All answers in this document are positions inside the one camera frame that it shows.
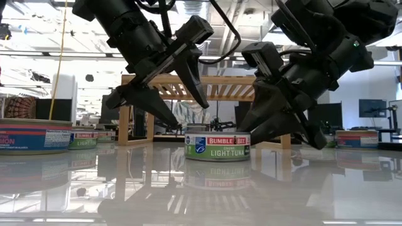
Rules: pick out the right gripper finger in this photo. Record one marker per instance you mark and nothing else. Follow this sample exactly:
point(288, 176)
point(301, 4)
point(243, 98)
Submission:
point(282, 127)
point(265, 103)

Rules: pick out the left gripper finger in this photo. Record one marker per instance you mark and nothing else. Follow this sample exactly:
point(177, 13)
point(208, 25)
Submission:
point(190, 75)
point(144, 102)

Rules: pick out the Bumble Bee tuna can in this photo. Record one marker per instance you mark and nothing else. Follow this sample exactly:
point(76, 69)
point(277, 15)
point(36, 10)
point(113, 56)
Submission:
point(331, 141)
point(216, 147)
point(106, 137)
point(83, 141)

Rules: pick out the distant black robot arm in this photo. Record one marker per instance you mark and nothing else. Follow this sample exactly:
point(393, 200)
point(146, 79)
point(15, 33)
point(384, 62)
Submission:
point(220, 125)

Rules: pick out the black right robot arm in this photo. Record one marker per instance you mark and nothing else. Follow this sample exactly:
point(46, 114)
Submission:
point(361, 25)

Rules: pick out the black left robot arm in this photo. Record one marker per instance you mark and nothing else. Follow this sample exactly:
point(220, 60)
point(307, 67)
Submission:
point(119, 22)

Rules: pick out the wooden slatted shelf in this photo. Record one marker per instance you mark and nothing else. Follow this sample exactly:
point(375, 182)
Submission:
point(220, 80)

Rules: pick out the black upright panel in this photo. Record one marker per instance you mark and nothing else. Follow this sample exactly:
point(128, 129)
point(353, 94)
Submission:
point(241, 110)

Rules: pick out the light patterned garment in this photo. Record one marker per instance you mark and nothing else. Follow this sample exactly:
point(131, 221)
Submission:
point(191, 113)

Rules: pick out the black monitor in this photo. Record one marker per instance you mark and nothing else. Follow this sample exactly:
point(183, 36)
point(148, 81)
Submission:
point(110, 117)
point(53, 110)
point(328, 114)

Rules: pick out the long ceiling light bar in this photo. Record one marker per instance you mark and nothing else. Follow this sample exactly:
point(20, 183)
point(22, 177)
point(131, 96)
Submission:
point(106, 55)

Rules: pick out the round black speaker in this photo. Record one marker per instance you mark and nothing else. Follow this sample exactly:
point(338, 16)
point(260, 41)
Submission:
point(89, 78)

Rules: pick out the red patterned tapestry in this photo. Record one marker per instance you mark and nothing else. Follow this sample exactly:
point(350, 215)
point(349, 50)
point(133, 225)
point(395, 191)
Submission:
point(19, 108)

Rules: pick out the black ceiling device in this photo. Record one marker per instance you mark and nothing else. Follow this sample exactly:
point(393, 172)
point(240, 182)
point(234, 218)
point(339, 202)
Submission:
point(4, 31)

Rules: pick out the silver ventilation duct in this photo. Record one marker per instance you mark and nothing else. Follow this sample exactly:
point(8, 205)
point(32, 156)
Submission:
point(193, 6)

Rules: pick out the blue wall screen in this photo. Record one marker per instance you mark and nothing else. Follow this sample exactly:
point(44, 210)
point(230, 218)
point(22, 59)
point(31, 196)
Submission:
point(372, 108)

